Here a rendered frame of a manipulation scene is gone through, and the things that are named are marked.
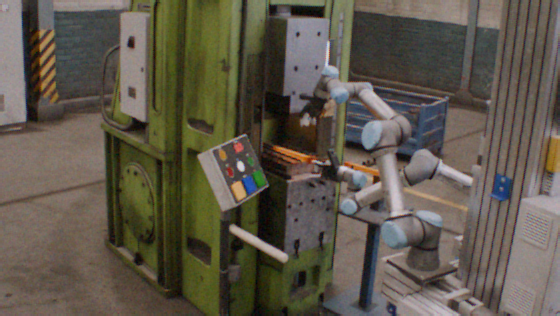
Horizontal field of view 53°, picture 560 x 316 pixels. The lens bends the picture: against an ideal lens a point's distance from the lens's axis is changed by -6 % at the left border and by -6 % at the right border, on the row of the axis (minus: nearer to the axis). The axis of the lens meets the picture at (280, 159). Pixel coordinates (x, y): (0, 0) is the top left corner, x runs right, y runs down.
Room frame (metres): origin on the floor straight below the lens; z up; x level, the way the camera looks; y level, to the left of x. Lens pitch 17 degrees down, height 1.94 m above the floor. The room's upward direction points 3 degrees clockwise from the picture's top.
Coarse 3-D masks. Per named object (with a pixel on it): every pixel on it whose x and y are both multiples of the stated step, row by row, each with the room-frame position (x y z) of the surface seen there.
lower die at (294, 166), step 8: (272, 144) 3.45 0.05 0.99; (264, 152) 3.29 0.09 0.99; (272, 152) 3.29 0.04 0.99; (280, 152) 3.27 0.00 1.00; (264, 160) 3.22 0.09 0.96; (280, 160) 3.17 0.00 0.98; (288, 160) 3.15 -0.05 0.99; (296, 160) 3.16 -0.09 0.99; (280, 168) 3.11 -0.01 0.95; (288, 168) 3.09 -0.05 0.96; (296, 168) 3.13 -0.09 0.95; (304, 168) 3.17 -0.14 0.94; (312, 168) 3.21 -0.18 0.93
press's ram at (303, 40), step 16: (272, 16) 3.19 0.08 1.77; (288, 16) 3.27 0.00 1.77; (304, 16) 3.36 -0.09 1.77; (272, 32) 3.13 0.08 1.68; (288, 32) 3.05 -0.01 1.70; (304, 32) 3.12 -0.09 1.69; (320, 32) 3.20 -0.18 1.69; (272, 48) 3.13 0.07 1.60; (288, 48) 3.06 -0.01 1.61; (304, 48) 3.13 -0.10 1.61; (320, 48) 3.20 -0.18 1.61; (272, 64) 3.12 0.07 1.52; (288, 64) 3.06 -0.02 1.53; (304, 64) 3.13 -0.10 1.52; (320, 64) 3.21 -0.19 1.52; (272, 80) 3.12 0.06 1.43; (288, 80) 3.06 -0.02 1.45; (304, 80) 3.14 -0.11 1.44
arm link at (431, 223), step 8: (416, 216) 2.29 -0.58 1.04; (424, 216) 2.26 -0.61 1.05; (432, 216) 2.27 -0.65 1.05; (424, 224) 2.24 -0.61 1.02; (432, 224) 2.24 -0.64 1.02; (440, 224) 2.26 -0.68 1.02; (424, 232) 2.22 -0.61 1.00; (432, 232) 2.23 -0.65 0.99; (440, 232) 2.26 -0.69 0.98; (424, 240) 2.22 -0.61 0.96; (432, 240) 2.24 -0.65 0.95
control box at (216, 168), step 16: (224, 144) 2.66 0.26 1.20; (208, 160) 2.56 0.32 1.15; (224, 160) 2.60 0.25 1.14; (240, 160) 2.71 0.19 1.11; (256, 160) 2.82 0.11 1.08; (208, 176) 2.55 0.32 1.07; (224, 176) 2.54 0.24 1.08; (240, 176) 2.64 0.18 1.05; (224, 192) 2.52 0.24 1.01; (256, 192) 2.68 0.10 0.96; (224, 208) 2.52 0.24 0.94
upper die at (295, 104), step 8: (272, 96) 3.19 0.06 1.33; (280, 96) 3.14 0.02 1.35; (288, 96) 3.09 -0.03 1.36; (296, 96) 3.10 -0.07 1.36; (264, 104) 3.24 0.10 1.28; (272, 104) 3.19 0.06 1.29; (280, 104) 3.14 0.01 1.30; (288, 104) 3.09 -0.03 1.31; (296, 104) 3.11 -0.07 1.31; (304, 104) 3.15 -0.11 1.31
